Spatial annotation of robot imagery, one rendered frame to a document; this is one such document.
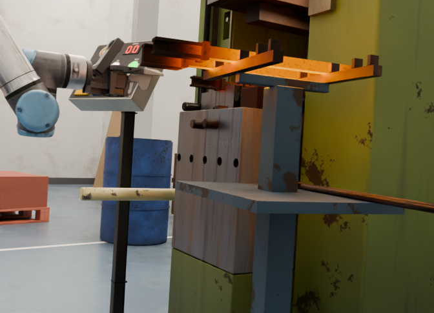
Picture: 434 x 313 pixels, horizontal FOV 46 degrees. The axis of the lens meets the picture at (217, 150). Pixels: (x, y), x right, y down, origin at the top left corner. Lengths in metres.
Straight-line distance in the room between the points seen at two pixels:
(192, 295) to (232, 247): 0.27
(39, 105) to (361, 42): 0.78
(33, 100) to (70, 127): 8.65
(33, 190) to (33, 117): 4.01
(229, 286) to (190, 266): 0.23
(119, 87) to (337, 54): 0.58
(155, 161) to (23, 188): 1.51
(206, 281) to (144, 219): 2.67
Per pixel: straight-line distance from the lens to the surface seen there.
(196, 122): 1.53
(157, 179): 4.18
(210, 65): 1.12
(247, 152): 1.39
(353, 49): 1.38
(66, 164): 9.84
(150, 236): 4.21
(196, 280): 1.59
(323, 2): 1.47
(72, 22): 10.04
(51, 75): 1.37
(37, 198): 5.25
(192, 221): 1.60
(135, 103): 1.88
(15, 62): 1.23
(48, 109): 1.21
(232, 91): 1.54
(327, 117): 1.41
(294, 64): 1.07
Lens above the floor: 0.80
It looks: level
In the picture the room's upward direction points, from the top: 3 degrees clockwise
